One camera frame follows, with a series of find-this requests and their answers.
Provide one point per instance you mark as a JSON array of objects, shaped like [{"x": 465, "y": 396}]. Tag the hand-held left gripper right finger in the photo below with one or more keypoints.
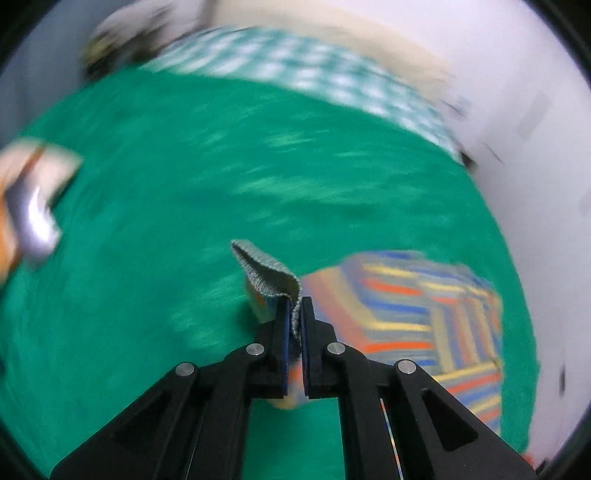
[{"x": 307, "y": 337}]

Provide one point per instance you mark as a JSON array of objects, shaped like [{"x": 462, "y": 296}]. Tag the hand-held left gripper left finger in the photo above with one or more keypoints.
[{"x": 284, "y": 337}]

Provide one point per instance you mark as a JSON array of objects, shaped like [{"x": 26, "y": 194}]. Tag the striped knit sweater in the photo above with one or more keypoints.
[{"x": 392, "y": 300}]

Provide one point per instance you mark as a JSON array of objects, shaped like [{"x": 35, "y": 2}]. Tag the green velvet blanket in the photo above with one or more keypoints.
[{"x": 184, "y": 184}]

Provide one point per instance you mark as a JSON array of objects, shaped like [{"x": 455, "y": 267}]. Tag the green white plaid bedsheet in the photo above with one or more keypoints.
[{"x": 300, "y": 69}]

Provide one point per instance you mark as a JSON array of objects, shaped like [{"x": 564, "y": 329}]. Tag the white wardrobe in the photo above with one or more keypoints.
[{"x": 554, "y": 230}]

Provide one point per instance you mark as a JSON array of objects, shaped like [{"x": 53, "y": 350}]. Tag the patterned cream pillow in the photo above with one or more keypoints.
[{"x": 57, "y": 164}]

